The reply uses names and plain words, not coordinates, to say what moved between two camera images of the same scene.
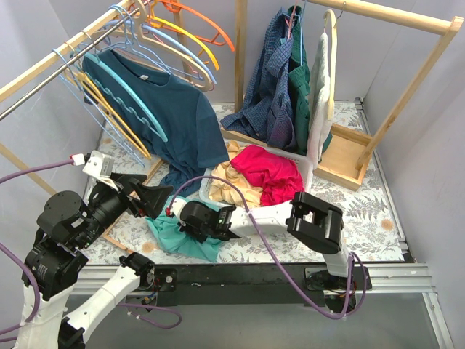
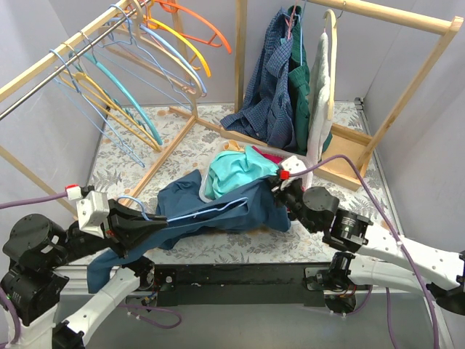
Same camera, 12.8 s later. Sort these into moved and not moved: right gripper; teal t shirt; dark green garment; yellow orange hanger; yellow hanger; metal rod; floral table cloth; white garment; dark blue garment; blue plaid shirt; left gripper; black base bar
Moved: dark blue garment; right gripper; yellow orange hanger; yellow hanger; left gripper; teal t shirt
Not moved: metal rod; black base bar; floral table cloth; white garment; dark green garment; blue plaid shirt
